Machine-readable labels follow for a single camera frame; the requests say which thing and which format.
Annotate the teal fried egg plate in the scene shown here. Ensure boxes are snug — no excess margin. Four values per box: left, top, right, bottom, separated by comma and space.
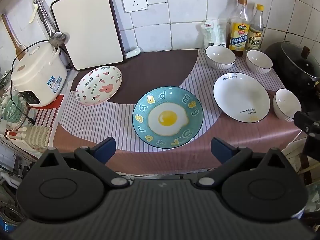
132, 86, 204, 148

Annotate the pink rabbit carrot plate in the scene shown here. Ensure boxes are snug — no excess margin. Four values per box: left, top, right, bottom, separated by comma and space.
75, 65, 123, 105

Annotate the white rice cooker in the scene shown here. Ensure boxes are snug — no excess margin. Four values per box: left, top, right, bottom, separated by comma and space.
10, 41, 68, 107

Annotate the wooden spatula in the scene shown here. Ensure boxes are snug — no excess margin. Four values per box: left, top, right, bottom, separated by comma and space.
1, 14, 27, 60

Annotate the small white bowl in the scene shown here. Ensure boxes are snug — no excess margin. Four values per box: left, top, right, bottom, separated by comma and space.
272, 88, 302, 122
246, 50, 273, 75

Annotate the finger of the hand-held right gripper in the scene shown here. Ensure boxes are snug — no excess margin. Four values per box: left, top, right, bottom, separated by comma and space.
294, 111, 320, 140

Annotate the striped brown pink tablecloth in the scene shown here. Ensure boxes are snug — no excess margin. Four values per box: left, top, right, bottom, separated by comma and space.
27, 49, 304, 175

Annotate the yellow label brown cap bottle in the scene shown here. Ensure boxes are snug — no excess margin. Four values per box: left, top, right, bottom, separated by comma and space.
229, 0, 250, 57

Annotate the black wok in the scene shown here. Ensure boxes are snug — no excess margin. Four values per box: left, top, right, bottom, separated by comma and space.
264, 41, 320, 113

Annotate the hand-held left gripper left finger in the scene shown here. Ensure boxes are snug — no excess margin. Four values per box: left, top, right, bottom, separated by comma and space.
32, 137, 130, 188

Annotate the large white bowl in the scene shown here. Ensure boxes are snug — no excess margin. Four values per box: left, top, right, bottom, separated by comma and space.
205, 45, 237, 70

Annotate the clear yellow cap bottle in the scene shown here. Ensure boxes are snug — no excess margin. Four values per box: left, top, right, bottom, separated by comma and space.
246, 4, 265, 52

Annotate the large white plate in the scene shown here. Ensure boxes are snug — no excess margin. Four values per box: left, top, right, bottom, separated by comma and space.
213, 74, 271, 123

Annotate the glass wok lid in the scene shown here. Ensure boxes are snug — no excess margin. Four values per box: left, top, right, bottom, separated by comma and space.
281, 41, 320, 83

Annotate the cream plastic spoon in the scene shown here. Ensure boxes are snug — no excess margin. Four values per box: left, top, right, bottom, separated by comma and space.
29, 0, 39, 24

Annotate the white cutting board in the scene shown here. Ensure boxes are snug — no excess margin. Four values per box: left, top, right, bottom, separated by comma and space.
50, 0, 125, 71

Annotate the steel ladle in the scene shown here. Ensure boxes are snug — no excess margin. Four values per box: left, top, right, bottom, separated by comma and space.
34, 0, 69, 47

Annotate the white wall socket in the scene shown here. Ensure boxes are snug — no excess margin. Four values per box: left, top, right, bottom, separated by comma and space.
121, 0, 148, 13

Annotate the white plastic bag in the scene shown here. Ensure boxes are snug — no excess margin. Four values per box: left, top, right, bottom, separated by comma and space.
201, 19, 227, 50

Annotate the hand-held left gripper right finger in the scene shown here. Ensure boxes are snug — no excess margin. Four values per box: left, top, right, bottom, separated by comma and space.
195, 137, 294, 188

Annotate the green plastic basket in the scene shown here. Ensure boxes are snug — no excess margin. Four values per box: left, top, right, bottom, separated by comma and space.
0, 97, 28, 130

